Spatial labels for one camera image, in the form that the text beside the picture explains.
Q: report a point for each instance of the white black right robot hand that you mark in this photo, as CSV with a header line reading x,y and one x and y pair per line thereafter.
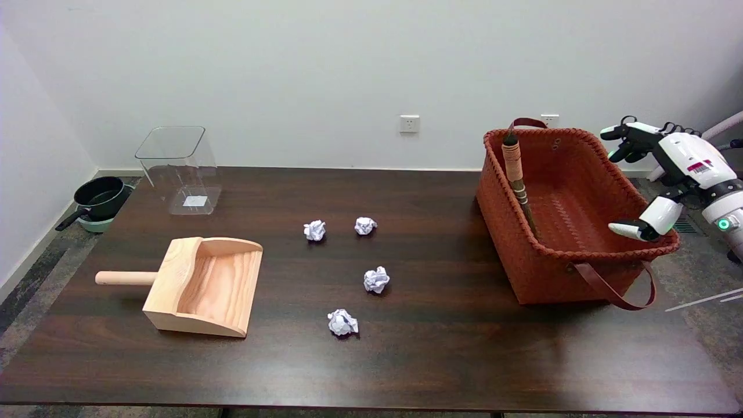
x,y
693,159

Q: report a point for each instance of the red-brown woven basket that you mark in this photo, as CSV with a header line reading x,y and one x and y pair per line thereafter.
x,y
522,255

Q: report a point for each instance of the white office chair leg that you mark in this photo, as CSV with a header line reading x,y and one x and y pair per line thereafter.
x,y
722,128

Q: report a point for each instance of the floor vent grate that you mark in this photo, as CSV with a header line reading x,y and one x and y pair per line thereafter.
x,y
686,226

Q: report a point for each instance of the white zip tie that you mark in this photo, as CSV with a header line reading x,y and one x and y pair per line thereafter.
x,y
702,300
732,298

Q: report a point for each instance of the crumpled white paper ball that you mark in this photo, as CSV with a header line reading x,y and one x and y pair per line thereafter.
x,y
314,230
342,323
365,226
376,280

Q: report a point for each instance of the wooden dustpan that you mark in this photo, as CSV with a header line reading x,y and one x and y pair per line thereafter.
x,y
203,287

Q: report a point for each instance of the clear plastic bin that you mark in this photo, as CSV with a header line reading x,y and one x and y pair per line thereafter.
x,y
186,180

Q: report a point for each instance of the black frying pan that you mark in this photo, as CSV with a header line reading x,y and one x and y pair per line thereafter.
x,y
101,194

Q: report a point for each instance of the green pot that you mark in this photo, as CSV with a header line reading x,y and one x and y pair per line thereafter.
x,y
96,224

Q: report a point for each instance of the white wall socket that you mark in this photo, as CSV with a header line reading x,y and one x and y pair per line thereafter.
x,y
549,119
409,123

